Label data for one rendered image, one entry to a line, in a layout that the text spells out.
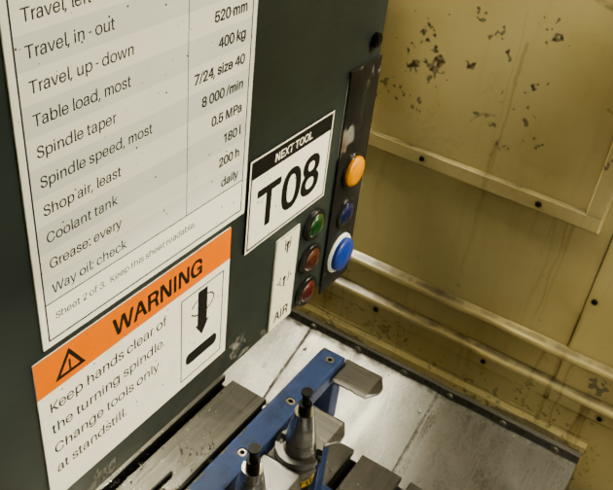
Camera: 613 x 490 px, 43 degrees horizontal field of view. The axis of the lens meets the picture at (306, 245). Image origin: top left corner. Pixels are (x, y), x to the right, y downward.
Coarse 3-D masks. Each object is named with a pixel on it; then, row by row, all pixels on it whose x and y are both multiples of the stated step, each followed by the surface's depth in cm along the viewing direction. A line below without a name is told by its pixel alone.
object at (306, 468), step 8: (320, 440) 103; (280, 448) 101; (320, 448) 102; (280, 456) 100; (288, 456) 100; (312, 456) 101; (320, 456) 103; (288, 464) 100; (296, 464) 99; (304, 464) 99; (312, 464) 100; (304, 472) 101; (312, 472) 101
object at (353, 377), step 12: (348, 360) 117; (336, 372) 115; (348, 372) 115; (360, 372) 115; (372, 372) 115; (348, 384) 113; (360, 384) 113; (372, 384) 113; (360, 396) 112; (372, 396) 112
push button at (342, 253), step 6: (342, 240) 64; (348, 240) 64; (342, 246) 64; (348, 246) 64; (336, 252) 63; (342, 252) 64; (348, 252) 65; (336, 258) 63; (342, 258) 64; (348, 258) 65; (336, 264) 64; (342, 264) 65; (336, 270) 65
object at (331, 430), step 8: (320, 408) 109; (320, 416) 107; (328, 416) 108; (288, 424) 106; (320, 424) 106; (328, 424) 106; (336, 424) 107; (320, 432) 105; (328, 432) 105; (336, 432) 105; (328, 440) 104; (336, 440) 104
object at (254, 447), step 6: (252, 444) 88; (258, 444) 88; (252, 450) 88; (258, 450) 88; (252, 456) 88; (258, 456) 90; (246, 462) 89; (252, 462) 89; (258, 462) 89; (246, 468) 89; (252, 468) 89; (258, 468) 89
